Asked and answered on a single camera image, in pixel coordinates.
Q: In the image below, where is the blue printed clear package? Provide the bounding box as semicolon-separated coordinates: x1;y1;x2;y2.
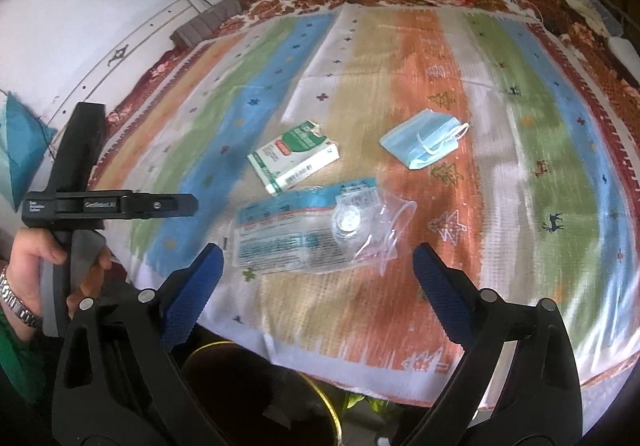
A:
229;177;378;275

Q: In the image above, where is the grey folded cloth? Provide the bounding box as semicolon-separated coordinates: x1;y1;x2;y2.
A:
170;0;244;50

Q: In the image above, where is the small clear zip bag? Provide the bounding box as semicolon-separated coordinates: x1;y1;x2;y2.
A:
332;187;418;276

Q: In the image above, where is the green white medicine box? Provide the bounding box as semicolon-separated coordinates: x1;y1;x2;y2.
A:
247;120;340;196

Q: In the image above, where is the white pillow beside bed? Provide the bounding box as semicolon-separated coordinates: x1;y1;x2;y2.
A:
608;36;640;81

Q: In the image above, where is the blue surgical face mask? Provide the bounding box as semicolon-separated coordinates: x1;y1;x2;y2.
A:
380;109;469;171

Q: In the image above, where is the black gold-rimmed trash bin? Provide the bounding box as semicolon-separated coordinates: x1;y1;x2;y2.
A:
182;341;343;445

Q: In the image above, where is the person left hand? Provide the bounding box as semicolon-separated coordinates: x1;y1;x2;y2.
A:
6;228;112;316

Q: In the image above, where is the silver wrist watch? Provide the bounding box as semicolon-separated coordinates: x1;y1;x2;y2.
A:
0;266;42;329

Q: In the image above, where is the white bed headboard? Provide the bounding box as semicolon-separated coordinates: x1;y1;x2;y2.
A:
36;0;209;130

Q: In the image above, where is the striped colourful bed mat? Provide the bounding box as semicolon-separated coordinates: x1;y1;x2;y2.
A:
89;5;640;409

